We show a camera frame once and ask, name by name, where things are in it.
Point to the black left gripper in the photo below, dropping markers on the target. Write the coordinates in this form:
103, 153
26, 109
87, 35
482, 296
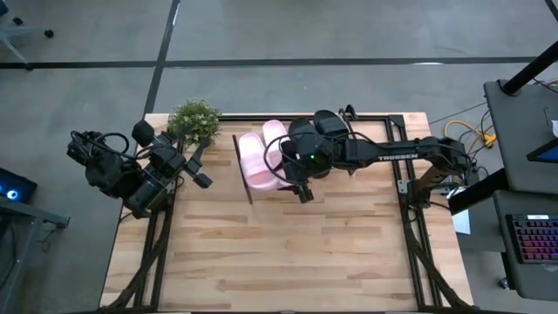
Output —
172, 157

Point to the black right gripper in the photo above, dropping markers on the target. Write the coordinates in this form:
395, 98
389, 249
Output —
298, 176

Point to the pink foam slide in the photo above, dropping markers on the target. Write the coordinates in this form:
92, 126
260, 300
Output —
257, 168
272, 144

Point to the black foam slide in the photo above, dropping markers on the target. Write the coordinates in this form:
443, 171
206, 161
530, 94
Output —
329, 122
303, 126

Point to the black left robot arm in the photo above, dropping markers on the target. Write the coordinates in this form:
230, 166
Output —
113, 170

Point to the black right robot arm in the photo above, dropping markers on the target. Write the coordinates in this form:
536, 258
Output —
392, 154

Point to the green potted plant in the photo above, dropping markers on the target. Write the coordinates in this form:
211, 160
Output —
194, 124

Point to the white paper sheet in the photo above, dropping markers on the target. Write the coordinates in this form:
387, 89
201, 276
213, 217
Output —
462, 222

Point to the grey equipment stand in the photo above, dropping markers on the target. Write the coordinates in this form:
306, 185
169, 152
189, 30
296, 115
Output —
26, 213

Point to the black device with blue light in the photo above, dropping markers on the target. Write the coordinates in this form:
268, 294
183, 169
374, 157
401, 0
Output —
17, 187

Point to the grey office chair base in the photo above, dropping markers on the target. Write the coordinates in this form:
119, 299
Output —
22, 31

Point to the backlit keyboard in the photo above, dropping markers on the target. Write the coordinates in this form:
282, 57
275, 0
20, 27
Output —
536, 240

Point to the grey keyboard desk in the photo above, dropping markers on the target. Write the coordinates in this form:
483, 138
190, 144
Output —
523, 283

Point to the laptop with blue screen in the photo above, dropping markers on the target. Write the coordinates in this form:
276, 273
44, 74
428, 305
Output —
549, 153

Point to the wooden shelf with black frame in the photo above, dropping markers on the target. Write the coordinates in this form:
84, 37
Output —
335, 175

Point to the black table frame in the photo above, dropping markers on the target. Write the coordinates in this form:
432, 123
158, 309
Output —
244, 118

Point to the black rig post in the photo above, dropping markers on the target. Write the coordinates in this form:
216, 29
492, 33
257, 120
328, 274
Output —
527, 70

